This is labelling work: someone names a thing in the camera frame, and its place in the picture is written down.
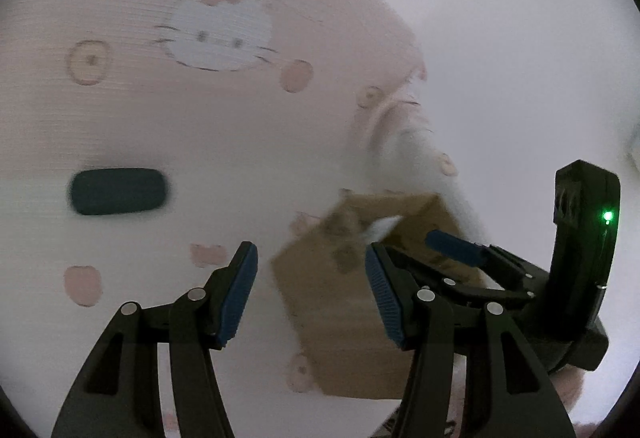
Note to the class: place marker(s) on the white paper card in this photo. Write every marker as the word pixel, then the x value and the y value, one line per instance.
pixel 382 227

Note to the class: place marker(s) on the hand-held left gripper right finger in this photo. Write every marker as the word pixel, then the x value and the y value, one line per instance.
pixel 385 298

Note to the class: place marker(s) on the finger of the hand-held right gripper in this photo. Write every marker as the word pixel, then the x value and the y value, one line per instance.
pixel 450 285
pixel 452 243

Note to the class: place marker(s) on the dark glasses case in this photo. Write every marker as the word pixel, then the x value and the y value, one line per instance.
pixel 117 190

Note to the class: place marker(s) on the brown cardboard box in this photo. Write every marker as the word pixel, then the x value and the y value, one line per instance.
pixel 340 318

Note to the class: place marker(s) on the pink cat print bedsheet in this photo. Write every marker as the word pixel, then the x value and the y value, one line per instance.
pixel 200 128

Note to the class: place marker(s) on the person's right forearm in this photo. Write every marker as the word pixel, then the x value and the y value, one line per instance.
pixel 570 388

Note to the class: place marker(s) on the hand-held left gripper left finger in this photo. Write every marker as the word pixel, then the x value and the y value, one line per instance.
pixel 237 298

